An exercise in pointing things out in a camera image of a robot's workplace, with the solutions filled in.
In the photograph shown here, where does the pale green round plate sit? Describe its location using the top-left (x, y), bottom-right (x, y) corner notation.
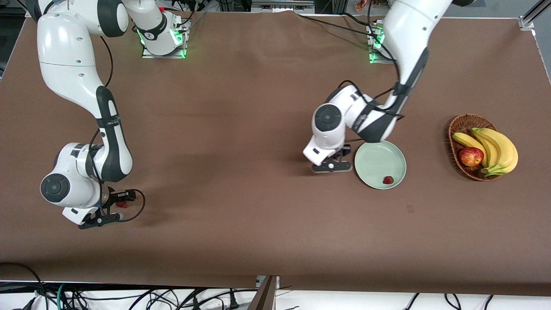
top-left (354, 140), bottom-right (407, 190)

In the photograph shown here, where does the brown table cloth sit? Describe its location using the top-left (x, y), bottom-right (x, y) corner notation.
top-left (0, 11), bottom-right (551, 298)

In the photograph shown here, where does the brown wicker basket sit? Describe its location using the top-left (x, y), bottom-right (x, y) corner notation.
top-left (448, 114), bottom-right (504, 181)

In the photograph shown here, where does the red yellow apple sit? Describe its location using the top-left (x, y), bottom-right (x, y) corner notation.
top-left (459, 147), bottom-right (484, 167)

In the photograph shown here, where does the brown wooden board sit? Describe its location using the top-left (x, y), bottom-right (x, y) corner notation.
top-left (248, 276), bottom-right (279, 310)

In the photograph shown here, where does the yellow banana bunch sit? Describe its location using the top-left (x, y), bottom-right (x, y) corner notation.
top-left (452, 127), bottom-right (518, 177)

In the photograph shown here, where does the grey equipment box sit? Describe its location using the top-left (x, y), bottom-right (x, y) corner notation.
top-left (251, 0), bottom-right (316, 13)

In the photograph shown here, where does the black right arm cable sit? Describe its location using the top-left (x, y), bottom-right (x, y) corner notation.
top-left (84, 37), bottom-right (146, 222)

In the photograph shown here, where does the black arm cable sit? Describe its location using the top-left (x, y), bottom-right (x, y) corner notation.
top-left (84, 37), bottom-right (146, 222)
top-left (338, 80), bottom-right (406, 122)

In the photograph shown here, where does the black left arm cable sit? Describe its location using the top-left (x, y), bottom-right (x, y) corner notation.
top-left (338, 80), bottom-right (406, 122)

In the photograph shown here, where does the thick black floor cable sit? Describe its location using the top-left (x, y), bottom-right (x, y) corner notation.
top-left (0, 262), bottom-right (48, 310)

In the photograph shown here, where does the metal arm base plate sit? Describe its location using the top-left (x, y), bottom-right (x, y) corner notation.
top-left (141, 18), bottom-right (191, 59)
top-left (366, 19), bottom-right (399, 64)

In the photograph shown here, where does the black cable on cloth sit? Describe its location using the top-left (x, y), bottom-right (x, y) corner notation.
top-left (174, 9), bottom-right (208, 34)
top-left (297, 14), bottom-right (380, 40)

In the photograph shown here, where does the aluminium frame profile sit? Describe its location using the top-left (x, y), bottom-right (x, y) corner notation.
top-left (519, 0), bottom-right (551, 31)

